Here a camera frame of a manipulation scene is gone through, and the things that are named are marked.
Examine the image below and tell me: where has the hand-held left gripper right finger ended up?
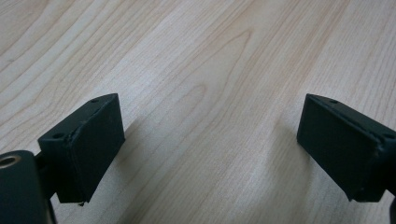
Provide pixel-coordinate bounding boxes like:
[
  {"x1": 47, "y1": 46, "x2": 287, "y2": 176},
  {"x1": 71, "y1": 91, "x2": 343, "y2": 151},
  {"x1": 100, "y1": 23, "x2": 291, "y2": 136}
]
[{"x1": 296, "y1": 92, "x2": 396, "y2": 203}]

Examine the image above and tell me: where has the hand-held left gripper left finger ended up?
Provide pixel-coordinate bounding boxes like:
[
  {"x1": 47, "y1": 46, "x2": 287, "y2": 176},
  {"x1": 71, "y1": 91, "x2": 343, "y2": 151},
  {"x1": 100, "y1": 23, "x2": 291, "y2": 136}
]
[{"x1": 37, "y1": 92, "x2": 126, "y2": 204}]

